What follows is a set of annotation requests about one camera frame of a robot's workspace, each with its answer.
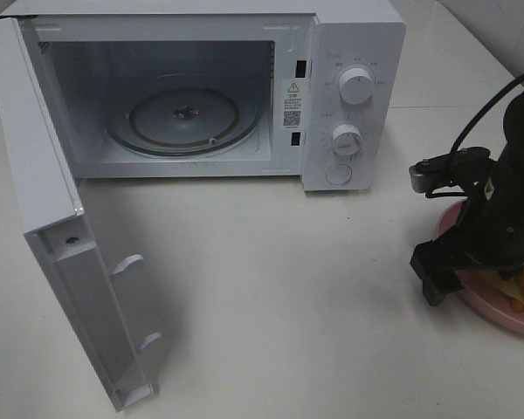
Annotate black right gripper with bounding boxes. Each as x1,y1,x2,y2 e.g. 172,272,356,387
410,191,524,306

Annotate pink round plate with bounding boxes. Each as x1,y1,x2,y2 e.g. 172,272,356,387
434,201,524,340

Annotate round white door button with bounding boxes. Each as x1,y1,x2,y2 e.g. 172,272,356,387
326,164,352,186

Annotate white microwave door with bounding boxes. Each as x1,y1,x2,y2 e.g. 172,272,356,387
0,17,154,410

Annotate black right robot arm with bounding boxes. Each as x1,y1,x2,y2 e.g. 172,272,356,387
409,91,524,306

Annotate lower white timer knob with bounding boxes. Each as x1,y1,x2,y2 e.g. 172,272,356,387
331,124,362,156

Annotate upper white power knob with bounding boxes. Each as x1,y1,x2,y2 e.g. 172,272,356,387
337,65,375,105

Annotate white microwave oven body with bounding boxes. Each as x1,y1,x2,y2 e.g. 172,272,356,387
0,1,406,191

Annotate white warning label sticker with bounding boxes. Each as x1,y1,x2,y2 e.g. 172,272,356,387
280,78,307,129

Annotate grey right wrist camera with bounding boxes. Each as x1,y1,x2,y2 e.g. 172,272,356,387
409,147,495,194

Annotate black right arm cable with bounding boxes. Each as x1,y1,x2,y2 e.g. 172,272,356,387
423,63,524,202

